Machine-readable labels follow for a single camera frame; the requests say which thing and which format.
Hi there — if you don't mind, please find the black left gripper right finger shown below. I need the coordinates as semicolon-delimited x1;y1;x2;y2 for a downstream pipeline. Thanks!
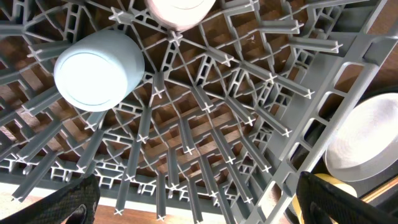
296;172;397;224

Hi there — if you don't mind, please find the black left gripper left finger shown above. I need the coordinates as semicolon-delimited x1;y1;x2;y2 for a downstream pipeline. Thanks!
1;174;100;224

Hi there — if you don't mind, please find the grey round plate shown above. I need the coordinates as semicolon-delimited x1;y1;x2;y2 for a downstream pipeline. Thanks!
323;93;397;182

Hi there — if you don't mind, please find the pink plastic cup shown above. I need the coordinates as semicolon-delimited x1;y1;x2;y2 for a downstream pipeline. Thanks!
145;0;216;31

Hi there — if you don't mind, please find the grey plastic dishwasher rack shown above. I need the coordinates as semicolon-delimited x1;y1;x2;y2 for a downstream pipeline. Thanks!
1;0;397;223

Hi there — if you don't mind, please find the yellow bowl with food scraps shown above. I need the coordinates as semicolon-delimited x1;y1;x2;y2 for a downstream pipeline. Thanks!
292;174;358;224

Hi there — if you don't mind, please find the light blue plastic cup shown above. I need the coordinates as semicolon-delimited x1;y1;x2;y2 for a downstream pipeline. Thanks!
53;30;145;112

